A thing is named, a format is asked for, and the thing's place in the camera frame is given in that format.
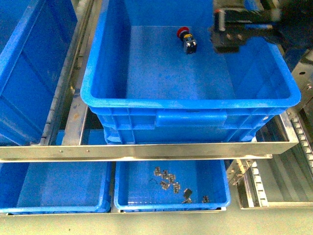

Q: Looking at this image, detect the blue source bin with buttons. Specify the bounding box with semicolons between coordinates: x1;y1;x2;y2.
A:
0;0;77;146

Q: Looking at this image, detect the lower middle blue bin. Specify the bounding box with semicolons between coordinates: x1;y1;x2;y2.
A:
0;162;112;214

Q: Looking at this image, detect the red mushroom push button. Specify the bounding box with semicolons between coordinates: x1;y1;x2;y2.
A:
177;26;197;54

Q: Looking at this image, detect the metal rack front rail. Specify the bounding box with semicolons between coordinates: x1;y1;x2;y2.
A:
0;141;299;163

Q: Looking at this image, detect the lower blue bin with clips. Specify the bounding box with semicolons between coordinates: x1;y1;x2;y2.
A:
114;160;231;212

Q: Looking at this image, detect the large empty blue bin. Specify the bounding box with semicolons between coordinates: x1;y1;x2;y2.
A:
81;0;301;144

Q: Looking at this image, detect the pile of metal clips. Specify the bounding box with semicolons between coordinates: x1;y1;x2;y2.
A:
142;165;211;205

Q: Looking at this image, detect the metal rack divider rail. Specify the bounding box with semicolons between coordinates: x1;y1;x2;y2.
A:
40;0;102;146

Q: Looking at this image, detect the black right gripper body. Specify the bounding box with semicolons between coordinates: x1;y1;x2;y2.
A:
209;0;281;53

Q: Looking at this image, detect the roller track rail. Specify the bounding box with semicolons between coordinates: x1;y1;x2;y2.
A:
225;110;313;209

